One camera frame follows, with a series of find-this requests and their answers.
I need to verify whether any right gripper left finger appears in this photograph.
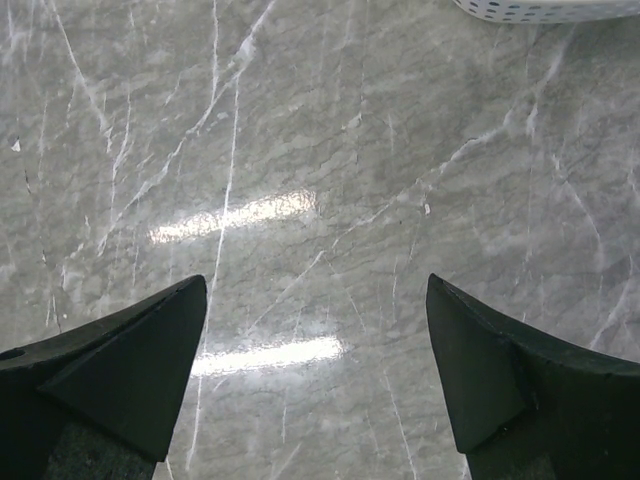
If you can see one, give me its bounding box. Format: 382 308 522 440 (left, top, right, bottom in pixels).
1 275 207 479

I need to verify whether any white laundry basket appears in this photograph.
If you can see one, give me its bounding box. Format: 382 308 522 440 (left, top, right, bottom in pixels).
453 0 639 24

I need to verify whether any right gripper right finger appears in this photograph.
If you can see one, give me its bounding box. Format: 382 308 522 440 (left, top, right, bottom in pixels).
426 274 639 479

